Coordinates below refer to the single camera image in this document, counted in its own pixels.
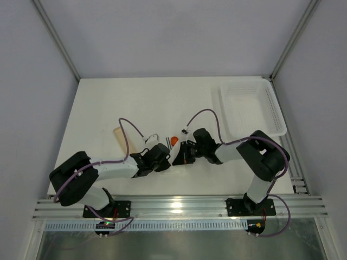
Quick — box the white paper napkin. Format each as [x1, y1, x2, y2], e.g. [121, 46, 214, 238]
[163, 140, 187, 177]

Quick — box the aluminium front rail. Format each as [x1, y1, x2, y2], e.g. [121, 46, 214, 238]
[32, 194, 328, 220]

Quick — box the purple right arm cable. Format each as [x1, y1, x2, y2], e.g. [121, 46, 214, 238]
[186, 108, 292, 238]

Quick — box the right aluminium frame post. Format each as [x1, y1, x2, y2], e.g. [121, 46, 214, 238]
[270, 0, 321, 82]

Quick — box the orange plastic spoon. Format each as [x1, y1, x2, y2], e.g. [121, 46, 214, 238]
[170, 136, 178, 147]

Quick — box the left aluminium frame post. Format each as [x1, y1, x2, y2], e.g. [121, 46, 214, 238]
[30, 0, 81, 82]

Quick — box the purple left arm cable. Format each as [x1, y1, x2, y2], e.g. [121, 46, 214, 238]
[53, 118, 146, 244]

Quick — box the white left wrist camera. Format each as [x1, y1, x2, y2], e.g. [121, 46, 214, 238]
[144, 133, 159, 145]

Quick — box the beige utensil case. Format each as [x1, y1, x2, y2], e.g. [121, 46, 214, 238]
[113, 127, 138, 155]

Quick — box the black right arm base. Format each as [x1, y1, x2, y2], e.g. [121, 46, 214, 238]
[225, 194, 277, 217]

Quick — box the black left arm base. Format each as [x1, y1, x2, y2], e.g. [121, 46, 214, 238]
[94, 200, 131, 219]

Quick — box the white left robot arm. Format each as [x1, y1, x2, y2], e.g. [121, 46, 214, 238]
[49, 143, 170, 212]

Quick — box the aluminium frame post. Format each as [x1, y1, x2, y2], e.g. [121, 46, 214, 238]
[30, 0, 81, 82]
[270, 0, 321, 82]

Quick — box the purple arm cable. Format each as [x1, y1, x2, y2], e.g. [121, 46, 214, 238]
[53, 118, 146, 244]
[186, 108, 292, 238]

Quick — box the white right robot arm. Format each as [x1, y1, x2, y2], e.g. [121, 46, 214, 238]
[170, 128, 290, 215]

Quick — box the white perforated plastic basket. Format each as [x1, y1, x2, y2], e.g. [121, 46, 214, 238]
[217, 78, 287, 138]

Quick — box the slotted white cable duct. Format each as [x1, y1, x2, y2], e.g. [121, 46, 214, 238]
[44, 219, 248, 232]

